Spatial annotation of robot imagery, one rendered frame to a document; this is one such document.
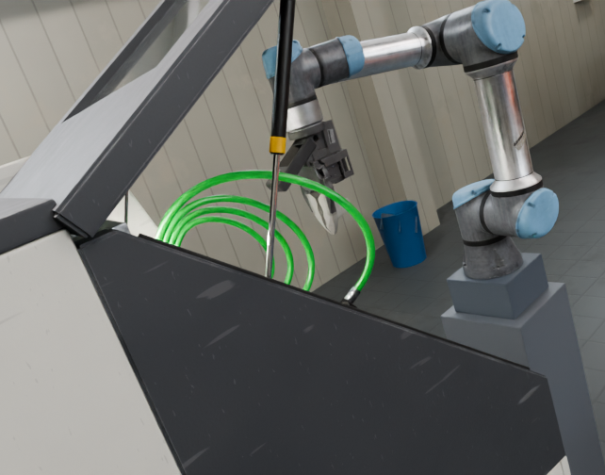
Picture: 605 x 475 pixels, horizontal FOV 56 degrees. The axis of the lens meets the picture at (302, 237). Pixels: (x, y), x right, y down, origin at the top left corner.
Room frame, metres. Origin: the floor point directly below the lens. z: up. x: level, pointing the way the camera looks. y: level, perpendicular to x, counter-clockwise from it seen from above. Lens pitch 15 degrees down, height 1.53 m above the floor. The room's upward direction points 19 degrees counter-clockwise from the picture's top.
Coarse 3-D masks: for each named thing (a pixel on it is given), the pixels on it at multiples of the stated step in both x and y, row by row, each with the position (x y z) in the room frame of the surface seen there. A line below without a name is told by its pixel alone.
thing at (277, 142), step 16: (288, 0) 0.70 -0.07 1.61; (288, 16) 0.70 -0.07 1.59; (288, 32) 0.70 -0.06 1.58; (288, 48) 0.69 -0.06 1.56; (288, 64) 0.69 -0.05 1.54; (288, 80) 0.69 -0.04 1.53; (272, 112) 0.69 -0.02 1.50; (272, 128) 0.68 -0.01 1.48; (272, 144) 0.68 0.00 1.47; (272, 176) 0.67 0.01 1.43; (272, 192) 0.67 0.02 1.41; (272, 208) 0.67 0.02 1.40; (272, 224) 0.66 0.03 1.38; (272, 240) 0.66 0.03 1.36; (272, 256) 0.66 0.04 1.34
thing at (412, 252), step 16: (384, 208) 4.14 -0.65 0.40; (400, 208) 4.13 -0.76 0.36; (416, 208) 3.90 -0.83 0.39; (384, 224) 3.88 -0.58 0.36; (400, 224) 3.83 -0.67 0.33; (416, 224) 3.86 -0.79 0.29; (384, 240) 3.94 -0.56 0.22; (400, 240) 3.85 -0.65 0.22; (416, 240) 3.86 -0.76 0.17; (400, 256) 3.88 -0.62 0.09; (416, 256) 3.86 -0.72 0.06
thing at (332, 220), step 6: (336, 192) 1.07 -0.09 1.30; (324, 198) 1.05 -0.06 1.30; (324, 204) 1.05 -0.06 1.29; (336, 204) 1.07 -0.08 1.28; (324, 210) 1.06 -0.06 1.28; (336, 210) 1.07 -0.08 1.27; (342, 210) 1.07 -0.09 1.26; (324, 216) 1.07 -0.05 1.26; (330, 216) 1.05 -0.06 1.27; (336, 216) 1.06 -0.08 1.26; (330, 222) 1.06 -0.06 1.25; (336, 222) 1.06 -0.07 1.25; (330, 228) 1.07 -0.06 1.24; (336, 228) 1.07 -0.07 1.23
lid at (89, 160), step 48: (192, 0) 1.06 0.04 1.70; (240, 0) 0.63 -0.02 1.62; (144, 48) 1.13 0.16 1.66; (192, 48) 0.60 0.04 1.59; (96, 96) 1.20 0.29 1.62; (144, 96) 0.58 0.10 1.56; (192, 96) 0.59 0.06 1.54; (48, 144) 1.05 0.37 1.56; (96, 144) 0.60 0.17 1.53; (144, 144) 0.56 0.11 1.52; (0, 192) 1.14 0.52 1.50; (48, 192) 0.62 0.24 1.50; (96, 192) 0.53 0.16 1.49
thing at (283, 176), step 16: (224, 176) 0.90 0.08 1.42; (240, 176) 0.91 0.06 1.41; (256, 176) 0.91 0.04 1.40; (288, 176) 0.91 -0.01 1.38; (192, 192) 0.90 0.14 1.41; (320, 192) 0.92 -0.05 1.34; (176, 208) 0.90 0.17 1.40; (352, 208) 0.92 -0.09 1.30; (160, 224) 0.89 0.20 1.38; (368, 240) 0.92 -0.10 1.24; (368, 256) 0.92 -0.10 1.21; (368, 272) 0.92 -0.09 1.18
